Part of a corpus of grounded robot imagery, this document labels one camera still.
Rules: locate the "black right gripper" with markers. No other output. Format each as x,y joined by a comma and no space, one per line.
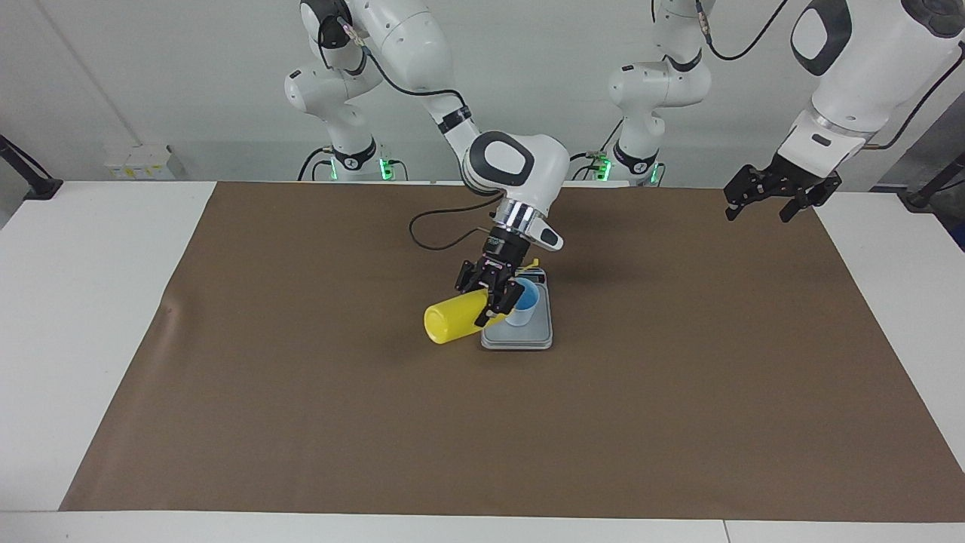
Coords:
499,264

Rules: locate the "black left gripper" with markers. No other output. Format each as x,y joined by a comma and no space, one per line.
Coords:
785,182

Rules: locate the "yellow squeeze bottle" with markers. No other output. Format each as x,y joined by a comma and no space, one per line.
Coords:
452,320

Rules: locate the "light blue paper cup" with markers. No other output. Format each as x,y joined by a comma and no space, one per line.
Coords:
530,305

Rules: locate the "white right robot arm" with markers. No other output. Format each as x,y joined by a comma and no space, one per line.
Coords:
520,162

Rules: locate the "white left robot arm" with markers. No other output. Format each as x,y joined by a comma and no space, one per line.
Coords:
867,75

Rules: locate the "silver digital kitchen scale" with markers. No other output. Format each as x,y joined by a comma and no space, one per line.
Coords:
528,339

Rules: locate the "black clamp stand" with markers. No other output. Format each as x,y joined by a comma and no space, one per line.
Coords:
923,197
38,185

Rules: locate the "brown table mat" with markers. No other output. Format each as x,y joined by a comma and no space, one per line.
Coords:
482,437

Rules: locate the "white wall socket box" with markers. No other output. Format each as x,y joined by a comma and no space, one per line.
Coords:
143,162

